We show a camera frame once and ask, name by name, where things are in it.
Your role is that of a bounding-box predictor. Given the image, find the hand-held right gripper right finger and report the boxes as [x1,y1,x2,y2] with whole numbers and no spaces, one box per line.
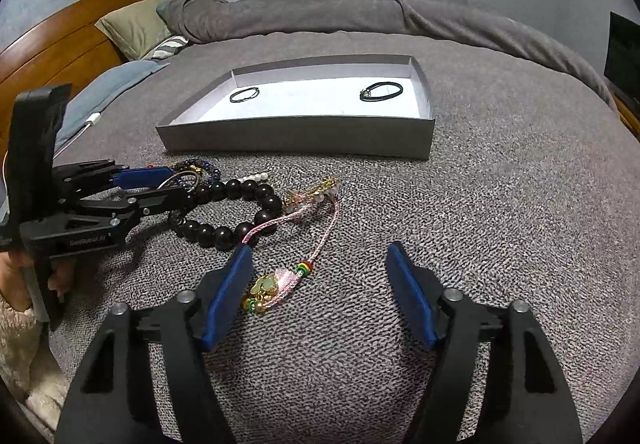
[385,241,585,444]

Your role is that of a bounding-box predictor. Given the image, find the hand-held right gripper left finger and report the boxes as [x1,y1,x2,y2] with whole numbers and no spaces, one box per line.
[54,244,256,444]

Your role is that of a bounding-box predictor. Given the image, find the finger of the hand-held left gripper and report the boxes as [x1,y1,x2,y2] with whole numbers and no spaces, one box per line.
[60,186,198,237]
[52,161,172,202]

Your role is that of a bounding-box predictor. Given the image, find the silver wire bangle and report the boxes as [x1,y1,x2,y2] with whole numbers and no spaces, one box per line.
[159,173,201,192]

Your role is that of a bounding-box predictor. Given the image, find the pink cord bracelet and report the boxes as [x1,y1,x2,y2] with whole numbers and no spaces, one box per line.
[241,196,341,315]

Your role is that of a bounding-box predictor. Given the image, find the blue bead bracelet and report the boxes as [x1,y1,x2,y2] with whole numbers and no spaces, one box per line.
[172,159,223,185]

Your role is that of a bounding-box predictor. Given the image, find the dark wooden bead bracelet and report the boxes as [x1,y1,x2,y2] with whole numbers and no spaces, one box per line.
[167,179,285,252]

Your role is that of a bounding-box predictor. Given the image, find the gold pearl hairpin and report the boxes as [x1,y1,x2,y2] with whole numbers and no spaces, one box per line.
[239,171,341,212]

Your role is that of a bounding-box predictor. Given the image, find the white shallow tray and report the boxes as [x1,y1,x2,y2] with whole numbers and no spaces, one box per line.
[155,54,436,161]

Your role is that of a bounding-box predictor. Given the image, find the person's left forearm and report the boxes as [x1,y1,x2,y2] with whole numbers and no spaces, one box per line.
[0,294,68,430]

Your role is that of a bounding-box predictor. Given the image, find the person's left hand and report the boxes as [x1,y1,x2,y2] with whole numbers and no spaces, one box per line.
[0,249,76,312]

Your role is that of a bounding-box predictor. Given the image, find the light blue blanket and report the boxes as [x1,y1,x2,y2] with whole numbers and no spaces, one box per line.
[52,58,171,155]

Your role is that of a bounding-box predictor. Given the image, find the wooden headboard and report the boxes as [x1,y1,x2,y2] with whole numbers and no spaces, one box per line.
[0,0,211,159]

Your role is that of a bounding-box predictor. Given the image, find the gray bed cover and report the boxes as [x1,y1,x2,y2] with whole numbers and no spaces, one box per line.
[47,28,640,444]

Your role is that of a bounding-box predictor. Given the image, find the striped pillow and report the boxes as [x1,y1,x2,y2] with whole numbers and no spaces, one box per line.
[147,34,190,60]

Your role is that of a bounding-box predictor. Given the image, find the olive pillow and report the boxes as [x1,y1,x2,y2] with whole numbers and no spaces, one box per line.
[95,0,198,62]

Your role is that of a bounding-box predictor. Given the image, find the gray folded duvet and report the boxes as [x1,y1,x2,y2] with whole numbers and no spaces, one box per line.
[156,0,618,112]

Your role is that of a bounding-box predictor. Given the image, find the wooden television stand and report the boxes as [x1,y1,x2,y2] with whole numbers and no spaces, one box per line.
[612,88,640,135]

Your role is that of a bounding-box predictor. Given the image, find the black television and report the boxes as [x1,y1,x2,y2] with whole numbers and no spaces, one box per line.
[603,11,640,97]

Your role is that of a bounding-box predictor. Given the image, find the black hair tie metal clasp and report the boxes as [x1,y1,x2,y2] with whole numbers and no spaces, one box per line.
[359,82,404,102]

